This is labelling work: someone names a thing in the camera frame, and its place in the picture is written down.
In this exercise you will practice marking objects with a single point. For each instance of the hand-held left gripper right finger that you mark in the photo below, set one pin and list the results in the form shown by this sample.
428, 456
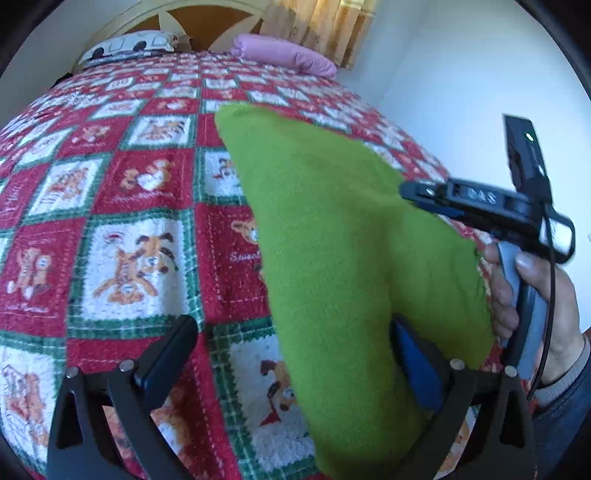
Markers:
418, 364

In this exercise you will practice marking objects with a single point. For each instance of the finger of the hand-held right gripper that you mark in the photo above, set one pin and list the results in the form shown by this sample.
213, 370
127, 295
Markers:
425, 194

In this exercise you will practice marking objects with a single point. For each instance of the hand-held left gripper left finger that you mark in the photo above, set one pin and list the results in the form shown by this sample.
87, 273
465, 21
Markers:
152, 374

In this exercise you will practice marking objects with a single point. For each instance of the green striped knit sweater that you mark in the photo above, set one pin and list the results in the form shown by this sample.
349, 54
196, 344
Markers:
323, 230

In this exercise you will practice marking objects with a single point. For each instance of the person's right forearm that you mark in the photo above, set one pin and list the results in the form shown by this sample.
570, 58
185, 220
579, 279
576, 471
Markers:
568, 410

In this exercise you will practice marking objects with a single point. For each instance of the person's right hand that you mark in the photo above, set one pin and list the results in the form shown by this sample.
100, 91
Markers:
563, 314

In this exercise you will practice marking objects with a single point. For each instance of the red checked printed blanket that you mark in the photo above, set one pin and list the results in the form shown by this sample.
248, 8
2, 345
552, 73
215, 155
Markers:
138, 184

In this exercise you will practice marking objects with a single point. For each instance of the orange striped curtain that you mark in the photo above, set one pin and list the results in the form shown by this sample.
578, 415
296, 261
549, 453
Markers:
323, 27

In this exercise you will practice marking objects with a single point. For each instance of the pink pillow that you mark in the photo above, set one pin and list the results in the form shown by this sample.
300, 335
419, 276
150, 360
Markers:
286, 55

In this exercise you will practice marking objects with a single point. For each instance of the cream and brown headboard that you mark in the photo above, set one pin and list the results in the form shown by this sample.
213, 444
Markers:
203, 27

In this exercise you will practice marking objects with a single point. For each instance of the white printed pillow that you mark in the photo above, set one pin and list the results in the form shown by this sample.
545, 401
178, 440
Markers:
129, 45

